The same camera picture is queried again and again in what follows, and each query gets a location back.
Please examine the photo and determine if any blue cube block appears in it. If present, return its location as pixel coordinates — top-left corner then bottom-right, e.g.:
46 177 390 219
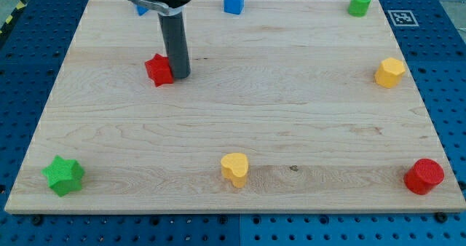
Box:
224 0 244 15

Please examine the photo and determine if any wooden board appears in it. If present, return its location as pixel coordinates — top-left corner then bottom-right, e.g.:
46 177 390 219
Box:
5 0 465 215

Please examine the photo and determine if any red star block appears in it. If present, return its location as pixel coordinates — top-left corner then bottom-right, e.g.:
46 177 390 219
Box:
145 54 174 87

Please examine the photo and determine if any blue block behind pusher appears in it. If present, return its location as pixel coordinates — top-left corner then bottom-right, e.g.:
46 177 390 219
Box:
135 5 148 16

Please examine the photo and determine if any green cylinder block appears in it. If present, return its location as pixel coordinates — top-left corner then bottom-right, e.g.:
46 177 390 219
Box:
347 0 371 17

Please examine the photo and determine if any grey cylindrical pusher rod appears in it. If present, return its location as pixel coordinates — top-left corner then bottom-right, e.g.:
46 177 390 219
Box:
159 12 191 79

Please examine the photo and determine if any yellow hexagon block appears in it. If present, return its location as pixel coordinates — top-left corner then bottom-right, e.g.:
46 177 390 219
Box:
374 57 406 88

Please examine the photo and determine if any fiducial marker tag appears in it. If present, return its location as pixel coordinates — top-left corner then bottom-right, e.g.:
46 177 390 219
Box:
388 9 419 27

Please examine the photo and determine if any yellow heart block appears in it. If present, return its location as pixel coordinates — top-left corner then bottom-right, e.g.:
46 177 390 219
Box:
221 153 249 188

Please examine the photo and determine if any red cylinder block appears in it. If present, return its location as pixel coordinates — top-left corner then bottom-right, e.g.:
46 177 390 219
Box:
403 158 445 195

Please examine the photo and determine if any green star block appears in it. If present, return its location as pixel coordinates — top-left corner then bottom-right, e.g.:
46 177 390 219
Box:
41 155 85 197

